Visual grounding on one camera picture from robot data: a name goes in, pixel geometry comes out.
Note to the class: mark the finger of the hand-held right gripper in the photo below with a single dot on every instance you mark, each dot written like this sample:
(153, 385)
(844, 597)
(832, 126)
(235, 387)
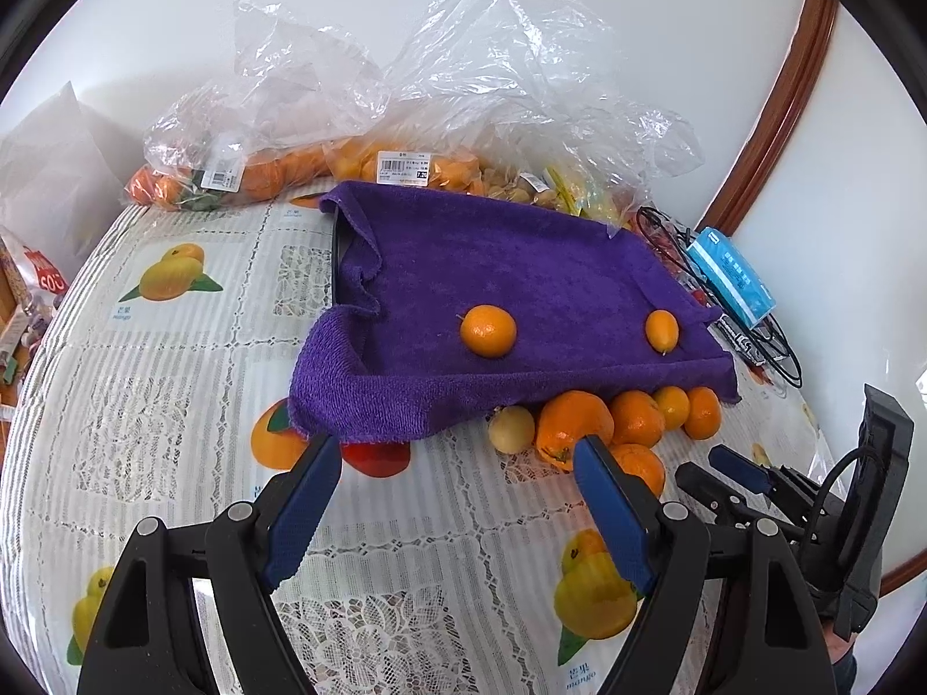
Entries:
(740, 467)
(713, 494)

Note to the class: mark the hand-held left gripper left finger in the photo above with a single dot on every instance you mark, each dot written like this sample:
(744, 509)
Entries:
(304, 514)

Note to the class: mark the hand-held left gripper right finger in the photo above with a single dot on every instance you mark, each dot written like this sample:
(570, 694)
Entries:
(612, 514)

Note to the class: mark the large orange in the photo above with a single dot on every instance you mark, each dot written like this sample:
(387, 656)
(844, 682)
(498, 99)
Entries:
(568, 420)

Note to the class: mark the pale yellow round fruit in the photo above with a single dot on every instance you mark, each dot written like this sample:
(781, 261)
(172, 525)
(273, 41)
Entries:
(510, 428)

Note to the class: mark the black tray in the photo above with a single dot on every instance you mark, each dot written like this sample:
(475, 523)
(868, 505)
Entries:
(337, 253)

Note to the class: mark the small oval orange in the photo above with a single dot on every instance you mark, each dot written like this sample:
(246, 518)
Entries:
(662, 331)

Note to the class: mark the fruit print lace tablecloth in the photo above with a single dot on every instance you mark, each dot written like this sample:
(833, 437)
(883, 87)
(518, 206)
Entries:
(181, 391)

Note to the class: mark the blue tissue box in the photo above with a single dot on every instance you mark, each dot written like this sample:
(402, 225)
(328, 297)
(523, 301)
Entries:
(731, 275)

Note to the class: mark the mandarin orange with stem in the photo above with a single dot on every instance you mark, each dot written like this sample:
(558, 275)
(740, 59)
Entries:
(489, 331)

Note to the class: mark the bag of cherry tomatoes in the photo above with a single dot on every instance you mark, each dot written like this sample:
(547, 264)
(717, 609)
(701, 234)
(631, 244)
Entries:
(663, 239)

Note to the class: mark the purple towel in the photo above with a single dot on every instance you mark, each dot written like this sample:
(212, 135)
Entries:
(507, 260)

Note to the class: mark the clear bag of longans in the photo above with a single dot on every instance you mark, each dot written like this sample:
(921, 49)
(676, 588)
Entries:
(521, 192)

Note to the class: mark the small printed box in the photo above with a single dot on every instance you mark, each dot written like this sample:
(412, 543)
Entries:
(14, 337)

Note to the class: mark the clear bag of mandarins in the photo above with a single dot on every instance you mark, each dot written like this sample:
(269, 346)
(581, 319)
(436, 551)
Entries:
(268, 174)

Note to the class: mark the red printed bag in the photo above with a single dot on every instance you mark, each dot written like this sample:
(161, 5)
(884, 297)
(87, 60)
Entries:
(43, 275)

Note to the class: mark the clear bag of small oranges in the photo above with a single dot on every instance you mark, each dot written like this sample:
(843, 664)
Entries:
(442, 174)

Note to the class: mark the white plastic bag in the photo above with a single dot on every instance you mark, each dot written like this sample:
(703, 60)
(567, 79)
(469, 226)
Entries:
(51, 152)

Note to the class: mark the brown wooden door frame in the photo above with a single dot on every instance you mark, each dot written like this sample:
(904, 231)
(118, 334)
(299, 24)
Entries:
(786, 87)

